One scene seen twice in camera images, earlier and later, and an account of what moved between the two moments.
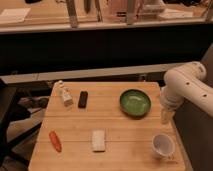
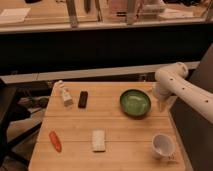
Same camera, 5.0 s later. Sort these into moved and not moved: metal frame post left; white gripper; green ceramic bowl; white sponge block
Moved: white gripper
Not moved: white sponge block; metal frame post left; green ceramic bowl
